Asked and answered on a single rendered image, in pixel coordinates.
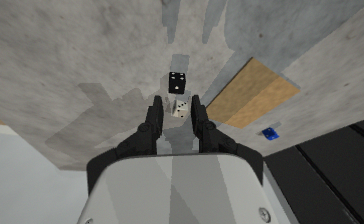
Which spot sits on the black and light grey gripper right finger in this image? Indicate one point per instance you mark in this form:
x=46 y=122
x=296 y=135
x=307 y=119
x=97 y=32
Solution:
x=212 y=140

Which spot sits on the tan mat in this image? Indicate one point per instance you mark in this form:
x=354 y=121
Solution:
x=251 y=93

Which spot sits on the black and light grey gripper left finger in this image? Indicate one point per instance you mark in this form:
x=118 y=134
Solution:
x=142 y=142

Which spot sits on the blue die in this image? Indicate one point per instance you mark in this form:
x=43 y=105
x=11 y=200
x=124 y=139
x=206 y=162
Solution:
x=270 y=134

